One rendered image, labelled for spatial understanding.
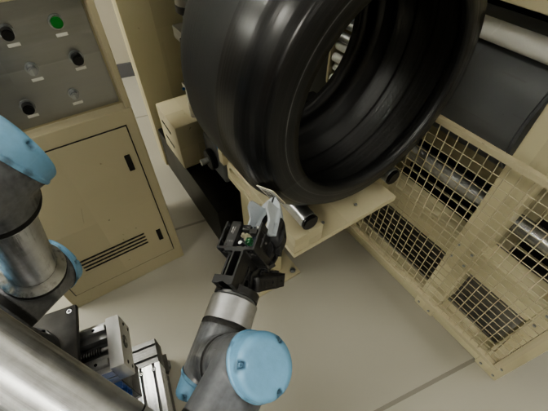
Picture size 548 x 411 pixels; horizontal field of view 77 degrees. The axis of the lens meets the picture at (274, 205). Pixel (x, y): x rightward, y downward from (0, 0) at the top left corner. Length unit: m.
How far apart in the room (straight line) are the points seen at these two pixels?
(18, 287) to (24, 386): 0.43
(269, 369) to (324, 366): 1.21
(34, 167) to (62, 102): 0.81
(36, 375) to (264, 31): 0.46
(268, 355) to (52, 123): 1.08
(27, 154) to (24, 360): 0.22
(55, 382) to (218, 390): 0.15
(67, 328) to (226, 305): 0.57
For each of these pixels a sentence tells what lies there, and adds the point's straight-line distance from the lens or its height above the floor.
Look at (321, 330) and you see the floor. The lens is 1.67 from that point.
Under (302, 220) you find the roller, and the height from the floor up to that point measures 0.91.
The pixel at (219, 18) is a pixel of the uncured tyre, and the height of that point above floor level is 1.34.
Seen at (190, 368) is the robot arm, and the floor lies 1.05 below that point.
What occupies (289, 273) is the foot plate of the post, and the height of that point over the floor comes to 0.01.
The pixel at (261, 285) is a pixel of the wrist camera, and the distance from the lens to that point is 0.58.
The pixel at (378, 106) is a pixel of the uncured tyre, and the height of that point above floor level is 1.01.
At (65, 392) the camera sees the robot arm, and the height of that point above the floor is 1.20.
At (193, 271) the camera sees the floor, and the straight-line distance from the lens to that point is 1.84.
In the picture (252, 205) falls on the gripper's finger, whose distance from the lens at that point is 0.63.
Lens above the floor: 1.54
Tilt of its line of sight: 49 degrees down
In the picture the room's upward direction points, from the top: straight up
